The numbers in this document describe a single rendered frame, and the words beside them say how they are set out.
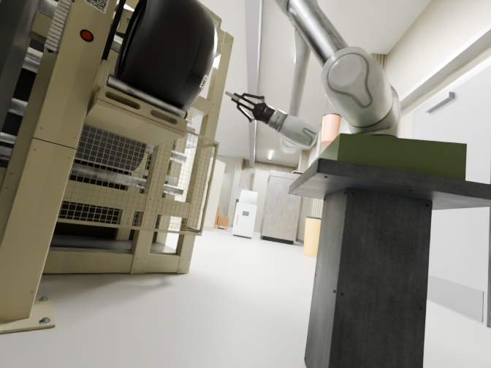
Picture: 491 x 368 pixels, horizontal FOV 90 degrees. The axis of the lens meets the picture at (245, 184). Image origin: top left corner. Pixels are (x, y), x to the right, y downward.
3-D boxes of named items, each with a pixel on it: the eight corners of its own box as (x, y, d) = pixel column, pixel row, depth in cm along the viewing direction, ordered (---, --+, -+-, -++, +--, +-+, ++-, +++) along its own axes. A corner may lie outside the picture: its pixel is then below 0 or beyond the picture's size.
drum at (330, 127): (341, 142, 503) (344, 114, 511) (322, 139, 505) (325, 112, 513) (335, 147, 540) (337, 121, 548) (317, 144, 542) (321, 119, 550)
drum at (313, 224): (329, 260, 457) (334, 220, 468) (303, 255, 459) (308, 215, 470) (322, 256, 503) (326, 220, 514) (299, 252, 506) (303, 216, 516)
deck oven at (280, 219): (302, 247, 691) (312, 177, 720) (259, 239, 697) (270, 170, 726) (293, 242, 846) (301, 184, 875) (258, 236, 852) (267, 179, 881)
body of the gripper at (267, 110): (275, 107, 104) (256, 97, 105) (266, 125, 106) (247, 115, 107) (278, 109, 111) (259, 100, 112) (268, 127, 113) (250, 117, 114)
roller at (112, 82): (102, 85, 93) (106, 73, 93) (101, 85, 97) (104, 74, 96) (185, 120, 115) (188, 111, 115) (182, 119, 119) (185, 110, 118)
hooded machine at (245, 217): (253, 239, 643) (261, 190, 662) (231, 236, 644) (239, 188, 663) (252, 237, 711) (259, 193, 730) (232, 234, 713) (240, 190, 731)
